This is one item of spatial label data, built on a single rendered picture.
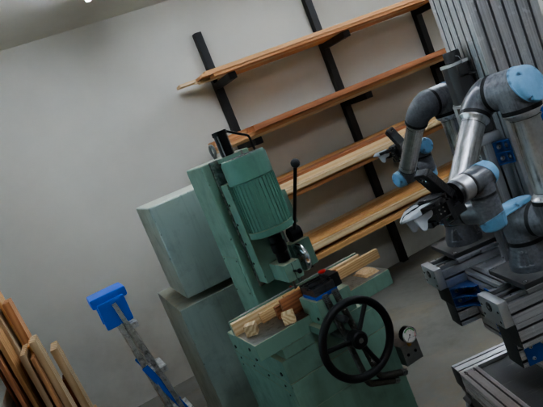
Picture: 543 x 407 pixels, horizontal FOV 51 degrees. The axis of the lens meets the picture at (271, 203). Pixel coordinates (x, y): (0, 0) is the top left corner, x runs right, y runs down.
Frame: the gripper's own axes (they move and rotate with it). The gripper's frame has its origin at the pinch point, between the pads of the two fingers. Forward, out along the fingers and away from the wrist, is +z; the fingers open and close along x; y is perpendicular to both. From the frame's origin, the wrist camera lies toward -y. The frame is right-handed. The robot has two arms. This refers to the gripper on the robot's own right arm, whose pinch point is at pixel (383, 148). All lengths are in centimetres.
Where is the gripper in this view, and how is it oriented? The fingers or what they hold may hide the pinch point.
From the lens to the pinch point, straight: 295.1
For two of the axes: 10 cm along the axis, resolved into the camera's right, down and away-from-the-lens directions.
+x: 8.0, -5.2, 3.0
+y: 4.9, 8.6, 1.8
